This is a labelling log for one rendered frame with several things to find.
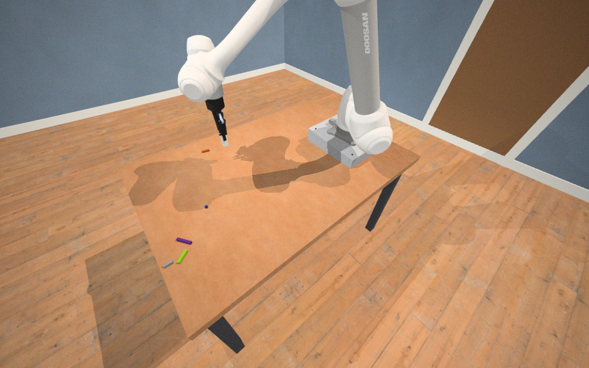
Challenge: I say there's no lime green rod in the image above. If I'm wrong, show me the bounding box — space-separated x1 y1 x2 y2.
177 249 188 264

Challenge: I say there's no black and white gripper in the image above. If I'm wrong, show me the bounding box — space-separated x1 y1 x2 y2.
205 96 229 147

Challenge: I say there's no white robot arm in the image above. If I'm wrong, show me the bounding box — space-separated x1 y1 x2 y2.
178 0 393 154

